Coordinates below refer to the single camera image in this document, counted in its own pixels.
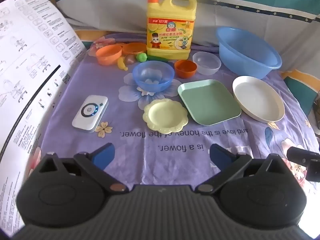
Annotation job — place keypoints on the yellow detergent pump bottle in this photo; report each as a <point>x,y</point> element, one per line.
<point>170,30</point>

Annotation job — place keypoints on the bright green toy vegetable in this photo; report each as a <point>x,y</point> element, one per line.
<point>141,56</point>

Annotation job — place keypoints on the yellow flower-shaped plate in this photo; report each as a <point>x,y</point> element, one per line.
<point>165,116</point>

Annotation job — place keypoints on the purple floral printed blanket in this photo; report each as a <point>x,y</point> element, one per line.
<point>175,142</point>

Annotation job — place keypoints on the blue transparent bowl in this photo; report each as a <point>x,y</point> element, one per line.
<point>152,80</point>

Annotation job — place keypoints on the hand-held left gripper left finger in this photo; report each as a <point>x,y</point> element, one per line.
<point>103,153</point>

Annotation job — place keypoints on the dark green toy cucumber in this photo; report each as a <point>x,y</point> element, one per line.
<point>157,58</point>

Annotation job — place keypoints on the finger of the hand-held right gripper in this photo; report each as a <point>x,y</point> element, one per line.
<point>300,156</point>

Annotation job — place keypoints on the small dark orange bowl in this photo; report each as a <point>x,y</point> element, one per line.
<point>185,71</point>

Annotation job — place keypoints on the large blue plastic basin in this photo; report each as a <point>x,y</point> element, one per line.
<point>245,52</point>

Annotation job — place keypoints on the orange shallow plastic dish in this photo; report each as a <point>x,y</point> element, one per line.
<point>133,48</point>

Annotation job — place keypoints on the dark object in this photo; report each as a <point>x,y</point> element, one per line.
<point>317,115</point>

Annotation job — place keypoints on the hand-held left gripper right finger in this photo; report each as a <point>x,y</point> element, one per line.
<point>220,155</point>

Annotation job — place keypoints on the white oval plate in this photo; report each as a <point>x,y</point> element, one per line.
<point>257,97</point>

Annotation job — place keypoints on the light orange plastic bowl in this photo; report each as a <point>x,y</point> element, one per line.
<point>107,55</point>

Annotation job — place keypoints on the green square plate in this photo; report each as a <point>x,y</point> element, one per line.
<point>210,102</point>

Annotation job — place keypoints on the yellow toy banana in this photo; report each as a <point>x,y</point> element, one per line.
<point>121,63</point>

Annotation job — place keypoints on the white teal striped bedding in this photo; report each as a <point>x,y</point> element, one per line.
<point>100,10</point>

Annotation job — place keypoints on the brown toy vegetable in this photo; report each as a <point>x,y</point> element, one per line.
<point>130,59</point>

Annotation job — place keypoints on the white rectangular electronic device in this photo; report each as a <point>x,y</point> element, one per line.
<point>90,113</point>

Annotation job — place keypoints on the clear plastic bowl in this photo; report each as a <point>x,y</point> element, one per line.
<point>207,66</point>

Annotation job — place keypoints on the white printed instruction sheet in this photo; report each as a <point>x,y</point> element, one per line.
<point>30,67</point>

